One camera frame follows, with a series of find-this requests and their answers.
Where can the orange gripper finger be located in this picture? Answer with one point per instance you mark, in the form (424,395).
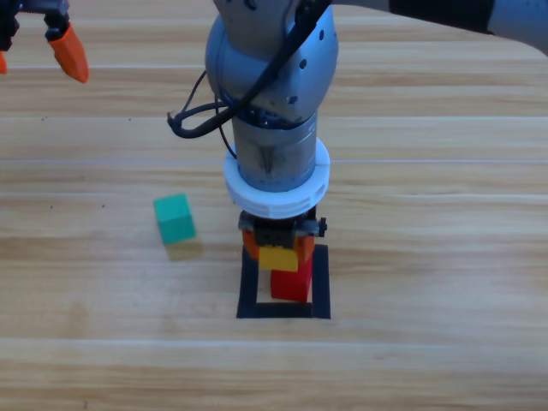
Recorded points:
(250,244)
(2,63)
(70,57)
(305,248)

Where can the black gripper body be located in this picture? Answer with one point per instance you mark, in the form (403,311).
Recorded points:
(276,235)
(6,30)

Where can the yellow cube block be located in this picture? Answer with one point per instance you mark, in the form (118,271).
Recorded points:
(278,259)

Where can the red cube block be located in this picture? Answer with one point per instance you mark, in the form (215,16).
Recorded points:
(289,287)

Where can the green cube block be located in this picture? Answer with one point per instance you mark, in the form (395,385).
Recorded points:
(173,218)

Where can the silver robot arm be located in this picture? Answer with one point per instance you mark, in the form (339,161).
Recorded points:
(240,51)

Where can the black tape square outline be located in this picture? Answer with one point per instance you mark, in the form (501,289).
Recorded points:
(248,291)

